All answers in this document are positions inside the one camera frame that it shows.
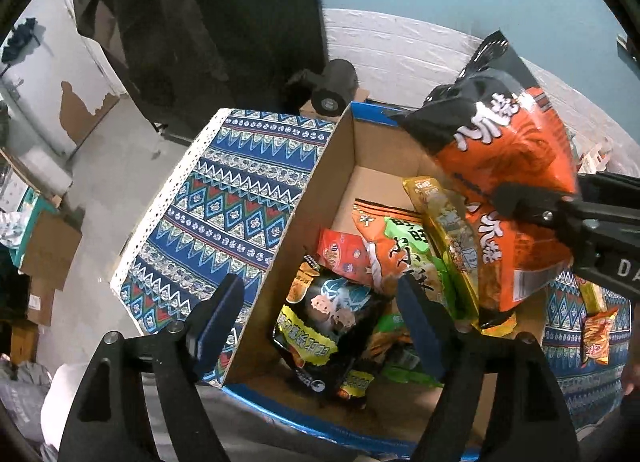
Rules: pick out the white paper roll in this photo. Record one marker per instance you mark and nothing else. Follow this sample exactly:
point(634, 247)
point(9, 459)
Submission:
point(65, 392)

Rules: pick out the orange and green snack bag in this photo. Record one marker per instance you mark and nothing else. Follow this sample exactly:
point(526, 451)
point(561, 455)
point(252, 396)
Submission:
point(395, 247)

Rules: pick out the black snack bag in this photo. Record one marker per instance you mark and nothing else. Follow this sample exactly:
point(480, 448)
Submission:
point(325, 317)

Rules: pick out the green biscuit snack bag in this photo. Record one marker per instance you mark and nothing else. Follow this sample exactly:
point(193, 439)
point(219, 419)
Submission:
point(400, 362)

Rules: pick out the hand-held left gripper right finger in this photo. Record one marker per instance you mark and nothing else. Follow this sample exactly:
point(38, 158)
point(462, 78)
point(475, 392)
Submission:
point(420, 317)

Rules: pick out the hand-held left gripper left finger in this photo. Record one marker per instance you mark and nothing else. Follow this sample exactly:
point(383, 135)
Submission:
point(220, 312)

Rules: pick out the long yellow snack packet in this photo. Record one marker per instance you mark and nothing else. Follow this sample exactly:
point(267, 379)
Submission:
point(450, 237)

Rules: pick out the blue patterned cloth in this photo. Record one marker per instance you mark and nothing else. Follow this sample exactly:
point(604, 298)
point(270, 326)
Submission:
point(225, 202)

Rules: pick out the black cylinder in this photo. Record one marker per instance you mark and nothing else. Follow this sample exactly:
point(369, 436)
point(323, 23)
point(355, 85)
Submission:
point(332, 86)

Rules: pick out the brown cardboard box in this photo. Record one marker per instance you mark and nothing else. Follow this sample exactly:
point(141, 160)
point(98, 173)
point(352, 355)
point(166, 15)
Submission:
point(50, 247)

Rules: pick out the small orange striped snack packet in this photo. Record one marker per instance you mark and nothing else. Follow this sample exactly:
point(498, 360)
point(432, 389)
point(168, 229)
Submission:
point(597, 337)

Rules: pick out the blue cardboard box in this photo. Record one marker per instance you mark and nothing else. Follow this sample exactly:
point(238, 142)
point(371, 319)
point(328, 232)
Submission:
point(380, 151)

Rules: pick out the teal and white box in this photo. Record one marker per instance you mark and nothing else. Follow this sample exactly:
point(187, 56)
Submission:
point(25, 214)

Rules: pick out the large orange snack bag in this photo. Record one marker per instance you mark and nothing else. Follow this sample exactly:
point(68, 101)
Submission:
point(500, 156)

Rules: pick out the small red snack packet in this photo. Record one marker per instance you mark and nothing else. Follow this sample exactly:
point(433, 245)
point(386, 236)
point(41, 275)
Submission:
point(340, 252)

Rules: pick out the grey bag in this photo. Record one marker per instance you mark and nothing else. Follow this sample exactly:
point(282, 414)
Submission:
point(20, 392)

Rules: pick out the dark hanging item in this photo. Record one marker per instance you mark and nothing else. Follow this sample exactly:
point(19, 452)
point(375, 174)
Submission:
point(22, 36)

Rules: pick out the small yellow snack packet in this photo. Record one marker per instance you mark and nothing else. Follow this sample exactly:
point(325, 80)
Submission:
point(592, 294)

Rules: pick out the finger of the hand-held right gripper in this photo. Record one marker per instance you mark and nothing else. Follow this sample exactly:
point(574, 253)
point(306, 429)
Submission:
point(530, 204)
point(607, 177)

